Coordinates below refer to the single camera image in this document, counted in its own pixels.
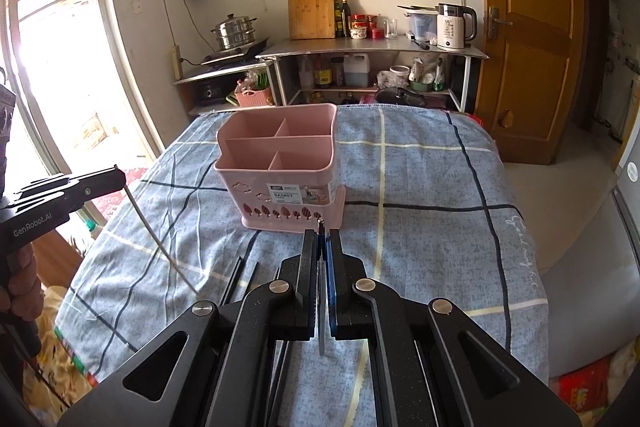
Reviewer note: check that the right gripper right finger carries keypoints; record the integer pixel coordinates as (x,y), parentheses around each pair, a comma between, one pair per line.
(431,364)

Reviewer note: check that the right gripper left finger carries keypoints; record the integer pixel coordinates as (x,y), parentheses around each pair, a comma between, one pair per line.
(212,366)

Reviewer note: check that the silver metal chopstick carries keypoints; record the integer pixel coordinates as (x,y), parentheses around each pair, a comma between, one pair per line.
(321,305)

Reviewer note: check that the metal kitchen shelf table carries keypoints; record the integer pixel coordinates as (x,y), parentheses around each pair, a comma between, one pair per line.
(381,53)

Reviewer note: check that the person's left hand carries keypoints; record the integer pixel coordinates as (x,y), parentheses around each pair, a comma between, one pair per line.
(24,295)

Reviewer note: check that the blue plaid tablecloth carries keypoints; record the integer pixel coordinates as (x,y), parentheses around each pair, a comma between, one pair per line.
(428,211)

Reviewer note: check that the low metal side shelf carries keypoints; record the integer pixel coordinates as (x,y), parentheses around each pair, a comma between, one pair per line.
(210,90)

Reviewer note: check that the pink utensil basket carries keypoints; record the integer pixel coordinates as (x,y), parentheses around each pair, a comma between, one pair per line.
(281,168)

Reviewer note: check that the pink woven small basket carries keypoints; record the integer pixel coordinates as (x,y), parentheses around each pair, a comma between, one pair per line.
(254,98)

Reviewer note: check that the induction cooker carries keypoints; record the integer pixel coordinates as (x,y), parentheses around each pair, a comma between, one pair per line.
(241,54)

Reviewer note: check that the stainless steel steamer pot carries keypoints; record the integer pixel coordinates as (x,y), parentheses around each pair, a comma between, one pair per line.
(234,32)

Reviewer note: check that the black frying pan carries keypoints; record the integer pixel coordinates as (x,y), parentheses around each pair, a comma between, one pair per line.
(400,96)

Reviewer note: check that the white plastic jug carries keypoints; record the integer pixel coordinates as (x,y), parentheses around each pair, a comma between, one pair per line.
(356,70)

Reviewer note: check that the bamboo cutting board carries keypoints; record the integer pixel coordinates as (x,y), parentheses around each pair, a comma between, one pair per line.
(311,19)

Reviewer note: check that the white electric kettle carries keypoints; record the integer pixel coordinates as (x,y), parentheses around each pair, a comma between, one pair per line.
(456,26)

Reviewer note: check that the red lid jar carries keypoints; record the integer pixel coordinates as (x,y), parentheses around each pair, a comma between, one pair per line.
(358,26)

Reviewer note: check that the dark sauce bottle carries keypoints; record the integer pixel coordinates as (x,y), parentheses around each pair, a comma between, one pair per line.
(345,17)

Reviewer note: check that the wooden door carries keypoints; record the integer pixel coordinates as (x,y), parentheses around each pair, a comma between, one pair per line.
(527,85)

